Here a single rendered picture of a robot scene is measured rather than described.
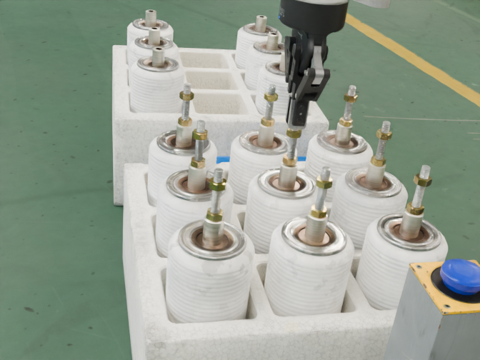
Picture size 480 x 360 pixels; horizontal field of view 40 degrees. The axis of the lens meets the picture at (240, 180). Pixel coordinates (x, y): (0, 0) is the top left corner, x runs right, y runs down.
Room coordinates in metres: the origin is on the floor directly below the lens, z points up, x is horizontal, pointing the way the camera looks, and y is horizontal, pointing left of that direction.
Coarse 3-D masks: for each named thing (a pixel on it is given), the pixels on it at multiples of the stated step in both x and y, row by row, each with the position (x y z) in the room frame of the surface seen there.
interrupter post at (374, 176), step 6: (372, 168) 0.77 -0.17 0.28; (378, 168) 0.77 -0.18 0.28; (384, 168) 0.77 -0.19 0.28; (366, 174) 0.78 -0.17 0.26; (372, 174) 0.77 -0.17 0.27; (378, 174) 0.77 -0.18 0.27; (366, 180) 0.77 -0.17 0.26; (372, 180) 0.77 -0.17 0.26; (378, 180) 0.77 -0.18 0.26; (372, 186) 0.77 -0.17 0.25; (378, 186) 0.77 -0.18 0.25
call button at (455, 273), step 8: (448, 264) 0.49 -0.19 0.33; (456, 264) 0.50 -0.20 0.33; (464, 264) 0.50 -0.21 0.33; (472, 264) 0.50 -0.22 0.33; (440, 272) 0.49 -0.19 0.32; (448, 272) 0.48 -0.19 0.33; (456, 272) 0.48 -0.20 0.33; (464, 272) 0.49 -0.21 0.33; (472, 272) 0.49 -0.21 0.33; (448, 280) 0.48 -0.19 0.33; (456, 280) 0.47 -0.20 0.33; (464, 280) 0.47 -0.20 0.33; (472, 280) 0.47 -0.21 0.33; (456, 288) 0.47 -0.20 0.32; (464, 288) 0.47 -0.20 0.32; (472, 288) 0.47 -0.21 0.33
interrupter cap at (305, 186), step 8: (264, 176) 0.76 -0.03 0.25; (272, 176) 0.76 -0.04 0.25; (296, 176) 0.77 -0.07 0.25; (304, 176) 0.77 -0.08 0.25; (264, 184) 0.74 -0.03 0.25; (272, 184) 0.74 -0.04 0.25; (296, 184) 0.75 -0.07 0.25; (304, 184) 0.75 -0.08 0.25; (312, 184) 0.75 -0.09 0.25; (272, 192) 0.72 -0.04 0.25; (280, 192) 0.72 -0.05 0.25; (288, 192) 0.72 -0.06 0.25; (296, 192) 0.73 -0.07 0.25; (304, 192) 0.73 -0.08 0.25; (312, 192) 0.73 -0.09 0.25
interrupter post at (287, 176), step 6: (282, 162) 0.75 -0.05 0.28; (282, 168) 0.74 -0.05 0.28; (288, 168) 0.74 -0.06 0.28; (294, 168) 0.74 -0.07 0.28; (282, 174) 0.74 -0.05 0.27; (288, 174) 0.74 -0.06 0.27; (294, 174) 0.74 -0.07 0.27; (282, 180) 0.74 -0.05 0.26; (288, 180) 0.74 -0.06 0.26; (294, 180) 0.74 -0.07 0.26; (282, 186) 0.74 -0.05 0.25; (288, 186) 0.74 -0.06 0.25
